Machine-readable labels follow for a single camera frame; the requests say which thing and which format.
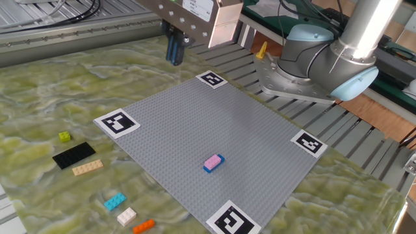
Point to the silver Schunk gripper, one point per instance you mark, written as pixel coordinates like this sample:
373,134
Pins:
195,19

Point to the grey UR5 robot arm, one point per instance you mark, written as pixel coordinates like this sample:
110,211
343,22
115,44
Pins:
325,61

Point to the grey Lego baseplate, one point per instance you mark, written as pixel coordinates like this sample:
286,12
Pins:
201,123

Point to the pink Lego brick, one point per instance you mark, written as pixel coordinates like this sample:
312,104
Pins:
213,161

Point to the blue Lego brick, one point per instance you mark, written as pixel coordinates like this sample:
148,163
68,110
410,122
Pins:
222,159

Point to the lime small Lego brick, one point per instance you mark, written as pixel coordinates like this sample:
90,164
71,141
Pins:
64,136

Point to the black Lego plate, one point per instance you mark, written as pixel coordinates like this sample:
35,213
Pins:
73,155

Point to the tan Lego plate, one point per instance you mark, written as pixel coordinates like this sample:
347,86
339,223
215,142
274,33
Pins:
87,167

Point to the cyan Lego brick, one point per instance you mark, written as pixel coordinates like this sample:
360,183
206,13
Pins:
115,201

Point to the white Lego brick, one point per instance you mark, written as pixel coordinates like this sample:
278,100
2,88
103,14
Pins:
126,216

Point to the orange Lego brick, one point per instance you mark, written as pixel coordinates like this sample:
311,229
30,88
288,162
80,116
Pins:
144,226

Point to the black white fiducial marker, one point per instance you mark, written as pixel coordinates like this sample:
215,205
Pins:
212,79
232,221
308,143
117,123

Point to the yellow plastic clip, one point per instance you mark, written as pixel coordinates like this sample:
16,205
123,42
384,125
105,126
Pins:
262,50

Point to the clear plastic bag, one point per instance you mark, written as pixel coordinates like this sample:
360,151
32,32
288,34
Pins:
263,7

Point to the silver robot mounting plate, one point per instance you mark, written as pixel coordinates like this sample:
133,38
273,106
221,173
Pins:
286,87

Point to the green marble pattern mat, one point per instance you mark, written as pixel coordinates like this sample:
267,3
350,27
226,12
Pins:
48,97

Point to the black keyboard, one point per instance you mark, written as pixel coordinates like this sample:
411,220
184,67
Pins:
331,16

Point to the white zip tie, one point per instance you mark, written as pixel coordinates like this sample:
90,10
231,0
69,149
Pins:
334,63

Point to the aluminium profile rail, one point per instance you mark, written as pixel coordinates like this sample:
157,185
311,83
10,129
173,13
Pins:
81,35

